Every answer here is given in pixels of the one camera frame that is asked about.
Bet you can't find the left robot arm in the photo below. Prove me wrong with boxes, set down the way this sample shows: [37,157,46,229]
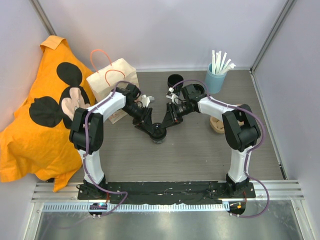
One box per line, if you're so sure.
[69,83,156,200]

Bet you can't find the bottom pulp cup carrier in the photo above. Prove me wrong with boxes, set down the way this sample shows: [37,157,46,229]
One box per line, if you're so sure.
[209,104,247,135]

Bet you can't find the white paper takeout bag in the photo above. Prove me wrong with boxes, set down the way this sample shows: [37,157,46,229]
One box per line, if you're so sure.
[86,49,140,103]

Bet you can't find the orange mickey mouse bag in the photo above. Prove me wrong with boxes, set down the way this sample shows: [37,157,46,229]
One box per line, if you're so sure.
[0,35,95,192]

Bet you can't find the light blue straw holder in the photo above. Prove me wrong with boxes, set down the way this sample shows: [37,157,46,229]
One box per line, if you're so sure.
[204,63,227,94]

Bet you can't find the lidded black coffee cup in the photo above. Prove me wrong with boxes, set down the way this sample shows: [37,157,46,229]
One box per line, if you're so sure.
[193,83,205,95]

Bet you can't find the dark coffee cup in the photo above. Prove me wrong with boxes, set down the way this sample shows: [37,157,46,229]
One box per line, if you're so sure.
[150,136,165,144]

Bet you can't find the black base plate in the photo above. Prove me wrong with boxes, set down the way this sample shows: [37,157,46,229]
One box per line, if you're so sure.
[76,181,256,205]

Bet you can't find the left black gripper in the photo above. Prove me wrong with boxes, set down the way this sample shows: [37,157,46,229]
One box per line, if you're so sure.
[122,104,154,136]

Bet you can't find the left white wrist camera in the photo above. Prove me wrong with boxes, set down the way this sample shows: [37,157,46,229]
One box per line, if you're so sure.
[140,94,155,108]

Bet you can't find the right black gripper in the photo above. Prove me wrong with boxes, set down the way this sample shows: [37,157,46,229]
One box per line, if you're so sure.
[161,102,193,131]

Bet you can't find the black cup lid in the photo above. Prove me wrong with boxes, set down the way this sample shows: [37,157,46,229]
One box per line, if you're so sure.
[149,122,167,140]

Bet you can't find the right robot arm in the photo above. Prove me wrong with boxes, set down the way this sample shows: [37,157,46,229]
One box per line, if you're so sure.
[161,84,261,198]

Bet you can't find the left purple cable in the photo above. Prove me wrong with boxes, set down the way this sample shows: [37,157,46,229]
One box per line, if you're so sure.
[82,80,141,201]

